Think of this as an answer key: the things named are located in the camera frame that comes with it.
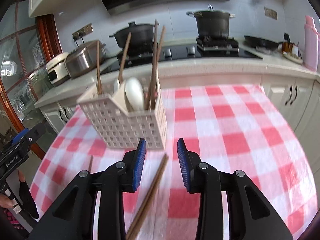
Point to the pink thermos bottle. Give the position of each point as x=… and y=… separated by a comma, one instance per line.
x=311, y=50

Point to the wall socket panel left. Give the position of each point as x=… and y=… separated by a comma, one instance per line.
x=79, y=34

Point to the pink checkered tablecloth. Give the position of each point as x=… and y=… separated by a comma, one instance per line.
x=230, y=159

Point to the black frying pan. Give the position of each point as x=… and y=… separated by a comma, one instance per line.
x=254, y=42

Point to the white small cooker appliance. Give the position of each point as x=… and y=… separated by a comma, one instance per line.
x=56, y=70

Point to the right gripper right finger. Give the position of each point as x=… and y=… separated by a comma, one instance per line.
x=228, y=199

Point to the silver rice cooker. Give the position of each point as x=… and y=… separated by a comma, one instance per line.
x=84, y=58

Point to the black glass gas hob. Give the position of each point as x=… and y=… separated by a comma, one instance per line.
x=203, y=47

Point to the black casserole pot with lid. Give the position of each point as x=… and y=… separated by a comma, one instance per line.
x=140, y=34

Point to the dark sauce bottle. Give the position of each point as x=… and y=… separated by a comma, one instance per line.
x=287, y=46

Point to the wall socket panel right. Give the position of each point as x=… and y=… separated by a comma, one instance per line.
x=270, y=13

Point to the red wooden glass door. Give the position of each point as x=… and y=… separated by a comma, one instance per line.
x=27, y=44

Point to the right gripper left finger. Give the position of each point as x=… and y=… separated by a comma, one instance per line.
x=71, y=215

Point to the brown chopstick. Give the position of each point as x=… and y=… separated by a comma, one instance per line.
x=90, y=164
x=151, y=202
x=159, y=47
x=147, y=199
x=99, y=87
x=153, y=78
x=122, y=64

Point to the black stock pot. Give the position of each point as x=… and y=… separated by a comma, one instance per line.
x=212, y=23

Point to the beige perforated utensil basket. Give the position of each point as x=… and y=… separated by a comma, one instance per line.
x=119, y=128

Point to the person left hand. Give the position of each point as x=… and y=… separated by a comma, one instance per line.
x=15, y=187

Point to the small plate with food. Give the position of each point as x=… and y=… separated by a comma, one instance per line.
x=293, y=58

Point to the wall socket panel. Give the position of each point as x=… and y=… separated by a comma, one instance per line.
x=270, y=13
x=79, y=34

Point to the white lower kitchen cabinets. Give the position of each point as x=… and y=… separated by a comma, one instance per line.
x=289, y=94

